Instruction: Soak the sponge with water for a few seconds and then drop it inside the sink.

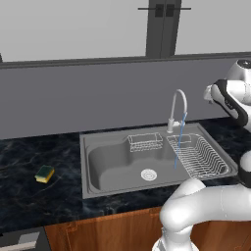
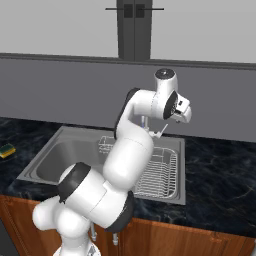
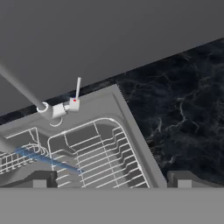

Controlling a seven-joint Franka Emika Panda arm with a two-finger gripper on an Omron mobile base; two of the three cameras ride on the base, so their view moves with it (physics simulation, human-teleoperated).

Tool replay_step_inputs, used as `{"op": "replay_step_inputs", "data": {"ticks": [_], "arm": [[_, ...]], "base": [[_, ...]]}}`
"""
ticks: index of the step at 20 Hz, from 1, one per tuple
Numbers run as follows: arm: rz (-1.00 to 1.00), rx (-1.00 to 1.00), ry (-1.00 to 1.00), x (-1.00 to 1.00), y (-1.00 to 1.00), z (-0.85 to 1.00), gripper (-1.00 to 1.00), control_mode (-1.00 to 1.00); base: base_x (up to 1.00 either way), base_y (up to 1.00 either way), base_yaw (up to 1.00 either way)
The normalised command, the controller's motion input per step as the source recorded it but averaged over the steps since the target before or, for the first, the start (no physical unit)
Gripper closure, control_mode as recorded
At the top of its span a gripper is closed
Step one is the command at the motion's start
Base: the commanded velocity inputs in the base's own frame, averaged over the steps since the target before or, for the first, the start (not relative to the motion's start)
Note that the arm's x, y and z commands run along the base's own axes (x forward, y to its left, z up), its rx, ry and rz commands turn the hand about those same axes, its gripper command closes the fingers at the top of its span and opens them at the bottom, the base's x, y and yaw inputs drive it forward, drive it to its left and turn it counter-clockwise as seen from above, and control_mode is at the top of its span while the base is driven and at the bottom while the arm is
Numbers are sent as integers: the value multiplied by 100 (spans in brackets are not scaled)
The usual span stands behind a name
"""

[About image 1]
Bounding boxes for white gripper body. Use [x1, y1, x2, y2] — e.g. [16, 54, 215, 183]
[203, 83, 220, 105]

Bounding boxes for blue water stream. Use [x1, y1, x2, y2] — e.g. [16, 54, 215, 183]
[174, 112, 188, 171]

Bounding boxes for round white sink drain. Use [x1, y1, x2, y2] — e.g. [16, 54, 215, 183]
[140, 168, 158, 181]

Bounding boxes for grey metal sink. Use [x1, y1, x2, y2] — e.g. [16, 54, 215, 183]
[78, 123, 239, 200]

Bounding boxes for yellow and green sponge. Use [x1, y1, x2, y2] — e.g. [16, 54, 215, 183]
[34, 164, 56, 184]

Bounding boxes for white curved tap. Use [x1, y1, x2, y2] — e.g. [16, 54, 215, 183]
[167, 88, 189, 134]

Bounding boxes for brown wooden cupboard front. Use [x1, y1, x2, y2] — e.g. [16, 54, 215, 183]
[43, 205, 251, 251]

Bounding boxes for dark grey dishwasher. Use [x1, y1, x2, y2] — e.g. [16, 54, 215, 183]
[0, 225, 52, 251]

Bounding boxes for large white wire dish rack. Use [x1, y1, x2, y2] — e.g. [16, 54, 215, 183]
[166, 133, 230, 179]

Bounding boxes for dark grey window frame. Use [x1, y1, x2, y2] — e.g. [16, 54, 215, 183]
[0, 0, 251, 70]

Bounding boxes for small white wire basket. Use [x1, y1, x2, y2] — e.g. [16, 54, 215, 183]
[126, 131, 164, 154]

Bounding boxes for grey dishwasher handle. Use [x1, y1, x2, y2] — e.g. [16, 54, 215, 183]
[0, 239, 37, 251]

